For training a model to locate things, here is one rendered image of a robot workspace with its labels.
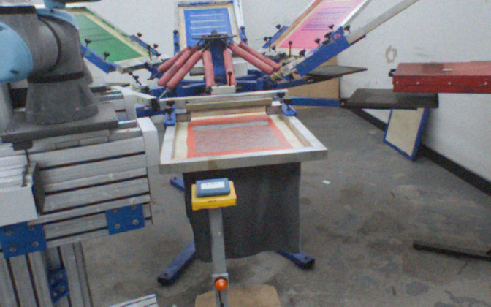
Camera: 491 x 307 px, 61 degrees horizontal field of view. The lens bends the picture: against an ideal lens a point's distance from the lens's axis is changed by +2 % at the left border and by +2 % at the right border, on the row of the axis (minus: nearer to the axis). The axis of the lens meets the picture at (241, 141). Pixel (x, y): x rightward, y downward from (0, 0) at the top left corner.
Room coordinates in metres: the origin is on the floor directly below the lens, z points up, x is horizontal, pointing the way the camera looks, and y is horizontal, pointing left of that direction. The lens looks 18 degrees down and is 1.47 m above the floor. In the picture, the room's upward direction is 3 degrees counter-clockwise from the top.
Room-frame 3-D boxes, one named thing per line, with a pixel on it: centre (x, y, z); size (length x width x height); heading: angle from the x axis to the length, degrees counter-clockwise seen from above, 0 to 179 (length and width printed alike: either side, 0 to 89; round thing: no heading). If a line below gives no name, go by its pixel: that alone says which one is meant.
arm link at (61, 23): (0.93, 0.41, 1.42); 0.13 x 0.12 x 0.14; 173
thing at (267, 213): (1.43, 0.00, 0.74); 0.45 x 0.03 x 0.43; 96
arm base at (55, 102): (0.94, 0.41, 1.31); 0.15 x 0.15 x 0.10
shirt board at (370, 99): (2.50, -0.47, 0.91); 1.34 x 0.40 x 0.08; 66
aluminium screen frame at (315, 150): (1.72, 0.03, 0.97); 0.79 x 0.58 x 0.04; 6
